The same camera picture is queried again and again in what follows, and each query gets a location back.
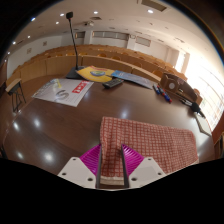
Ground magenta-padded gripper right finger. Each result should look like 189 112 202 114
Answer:
120 143 167 190

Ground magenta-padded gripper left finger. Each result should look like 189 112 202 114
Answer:
57 143 103 190

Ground red white checked towel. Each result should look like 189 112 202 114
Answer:
99 116 200 186

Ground white notepad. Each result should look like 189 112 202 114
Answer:
194 112 213 137

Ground red marker pen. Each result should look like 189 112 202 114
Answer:
163 90 174 104
156 86 166 98

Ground blue marker pen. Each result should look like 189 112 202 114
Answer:
152 84 161 96
160 89 170 102

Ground black handheld device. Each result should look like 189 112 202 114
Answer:
189 101 206 118

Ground white printed poster sheet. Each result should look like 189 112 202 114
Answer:
31 78 95 108

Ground brown cardboard desk organizer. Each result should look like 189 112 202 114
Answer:
159 73 204 106

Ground blue booklet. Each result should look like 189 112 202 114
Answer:
110 69 155 90

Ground black remote control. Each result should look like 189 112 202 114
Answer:
101 77 125 90

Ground black gooseneck desk microphone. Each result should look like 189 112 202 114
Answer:
65 11 88 80

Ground small wooden side table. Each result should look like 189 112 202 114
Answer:
4 78 28 113

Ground rows of wooden lecture seats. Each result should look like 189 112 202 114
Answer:
6 44 188 88

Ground recessed ceiling lights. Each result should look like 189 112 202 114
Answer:
11 8 156 46

